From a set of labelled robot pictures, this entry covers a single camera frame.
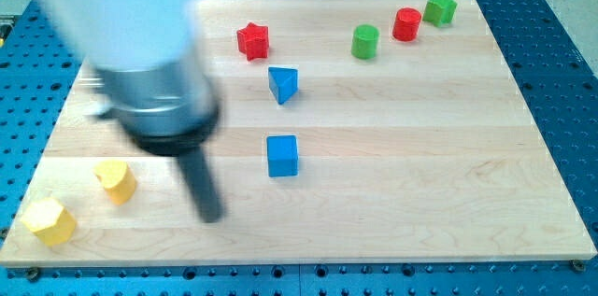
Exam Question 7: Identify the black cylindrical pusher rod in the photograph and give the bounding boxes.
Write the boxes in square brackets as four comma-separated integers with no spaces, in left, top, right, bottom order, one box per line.
[177,147,224,223]

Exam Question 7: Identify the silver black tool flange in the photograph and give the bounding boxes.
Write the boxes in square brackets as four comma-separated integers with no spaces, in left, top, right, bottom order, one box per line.
[94,44,220,156]

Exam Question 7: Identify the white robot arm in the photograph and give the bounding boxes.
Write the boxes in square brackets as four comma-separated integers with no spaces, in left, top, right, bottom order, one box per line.
[42,0,224,222]

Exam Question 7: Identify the blue cube block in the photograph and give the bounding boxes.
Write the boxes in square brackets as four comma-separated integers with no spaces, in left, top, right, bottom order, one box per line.
[266,135,299,177]

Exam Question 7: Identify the red star block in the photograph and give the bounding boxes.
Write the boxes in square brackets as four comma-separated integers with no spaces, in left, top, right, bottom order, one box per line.
[236,22,269,61]

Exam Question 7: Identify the blue triangular prism block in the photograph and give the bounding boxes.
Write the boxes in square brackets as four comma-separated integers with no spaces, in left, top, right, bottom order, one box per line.
[268,66,298,105]

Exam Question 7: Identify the yellow hexagon block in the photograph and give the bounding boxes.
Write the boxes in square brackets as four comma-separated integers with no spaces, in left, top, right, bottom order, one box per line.
[21,197,77,247]

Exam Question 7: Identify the light wooden board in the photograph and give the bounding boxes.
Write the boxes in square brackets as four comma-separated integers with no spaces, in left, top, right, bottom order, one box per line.
[1,0,596,267]

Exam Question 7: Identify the green cylinder block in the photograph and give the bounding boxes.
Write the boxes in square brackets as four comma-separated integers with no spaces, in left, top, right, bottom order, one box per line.
[351,24,379,60]

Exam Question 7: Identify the red cylinder block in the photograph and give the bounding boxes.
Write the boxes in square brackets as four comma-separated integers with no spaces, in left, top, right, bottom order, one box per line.
[392,7,422,42]

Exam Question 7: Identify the green star block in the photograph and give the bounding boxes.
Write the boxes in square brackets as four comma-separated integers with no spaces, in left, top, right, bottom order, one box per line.
[422,0,458,27]

